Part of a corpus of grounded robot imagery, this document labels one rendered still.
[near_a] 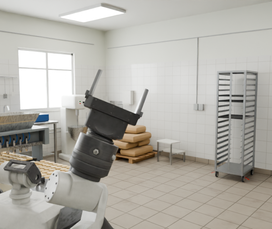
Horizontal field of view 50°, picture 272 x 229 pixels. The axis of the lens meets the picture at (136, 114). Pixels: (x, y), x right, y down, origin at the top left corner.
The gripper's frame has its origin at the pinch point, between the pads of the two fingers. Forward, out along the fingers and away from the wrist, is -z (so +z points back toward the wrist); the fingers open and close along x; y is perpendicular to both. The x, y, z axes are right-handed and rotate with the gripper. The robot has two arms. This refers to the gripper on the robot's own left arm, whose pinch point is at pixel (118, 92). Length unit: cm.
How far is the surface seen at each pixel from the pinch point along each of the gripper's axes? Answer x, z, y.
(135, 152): -99, 30, 533
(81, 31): 111, -191, 644
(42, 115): 100, 27, 533
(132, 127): -77, -16, 553
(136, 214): -88, 91, 297
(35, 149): 45, 50, 233
